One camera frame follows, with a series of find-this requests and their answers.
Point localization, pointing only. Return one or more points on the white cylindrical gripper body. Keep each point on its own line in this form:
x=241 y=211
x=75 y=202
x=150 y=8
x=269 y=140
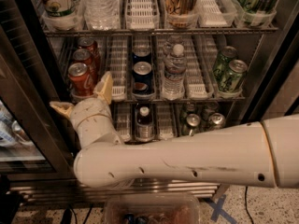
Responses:
x=88 y=110

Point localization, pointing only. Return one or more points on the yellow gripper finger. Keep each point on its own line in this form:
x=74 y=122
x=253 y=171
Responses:
x=63 y=108
x=103 y=88

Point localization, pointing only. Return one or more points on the red coke can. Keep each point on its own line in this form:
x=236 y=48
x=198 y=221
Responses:
x=85 y=56
x=81 y=79
x=90 y=44

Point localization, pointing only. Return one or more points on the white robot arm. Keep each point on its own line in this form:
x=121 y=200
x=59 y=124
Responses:
x=258 y=154

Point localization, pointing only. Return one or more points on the front blue pepsi can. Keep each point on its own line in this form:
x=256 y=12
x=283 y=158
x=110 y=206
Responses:
x=142 y=74

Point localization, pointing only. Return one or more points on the blue pepsi can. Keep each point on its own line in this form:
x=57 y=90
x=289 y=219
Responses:
x=142 y=74
x=141 y=54

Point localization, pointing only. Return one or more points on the glass fridge door left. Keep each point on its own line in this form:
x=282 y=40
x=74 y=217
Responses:
x=44 y=143

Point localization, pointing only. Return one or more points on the white empty tray middle shelf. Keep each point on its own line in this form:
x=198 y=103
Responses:
x=116 y=64

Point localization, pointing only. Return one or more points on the rear blue pepsi can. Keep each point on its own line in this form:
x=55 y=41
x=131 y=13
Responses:
x=141 y=54

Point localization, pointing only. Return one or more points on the stainless steel fridge base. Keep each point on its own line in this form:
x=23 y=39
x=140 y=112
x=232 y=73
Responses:
x=54 y=188

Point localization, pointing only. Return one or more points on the large water bottle top shelf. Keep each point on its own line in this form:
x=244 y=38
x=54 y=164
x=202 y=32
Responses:
x=102 y=14

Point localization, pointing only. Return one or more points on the silver can bottom front right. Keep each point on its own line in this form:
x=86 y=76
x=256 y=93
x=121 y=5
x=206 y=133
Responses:
x=215 y=121

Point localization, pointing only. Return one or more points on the front green soda can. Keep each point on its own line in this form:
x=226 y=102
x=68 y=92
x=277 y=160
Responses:
x=233 y=76

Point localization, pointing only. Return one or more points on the green soda can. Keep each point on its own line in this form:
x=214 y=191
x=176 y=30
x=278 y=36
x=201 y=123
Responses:
x=233 y=76
x=224 y=56

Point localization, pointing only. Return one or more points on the rear green soda can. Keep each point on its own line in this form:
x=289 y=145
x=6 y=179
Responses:
x=224 y=56

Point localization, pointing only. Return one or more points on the dark bottle white cap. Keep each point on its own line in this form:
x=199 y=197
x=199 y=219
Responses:
x=144 y=124

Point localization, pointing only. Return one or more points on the front clear water bottle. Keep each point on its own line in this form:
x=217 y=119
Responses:
x=175 y=64

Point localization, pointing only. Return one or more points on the clear water bottle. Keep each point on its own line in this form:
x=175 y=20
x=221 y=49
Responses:
x=170 y=42
x=175 y=64

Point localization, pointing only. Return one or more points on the rear clear water bottle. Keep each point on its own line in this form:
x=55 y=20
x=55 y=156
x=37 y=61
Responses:
x=170 y=42

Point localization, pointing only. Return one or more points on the clear plastic bin on floor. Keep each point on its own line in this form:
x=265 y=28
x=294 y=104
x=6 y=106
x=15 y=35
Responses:
x=152 y=208

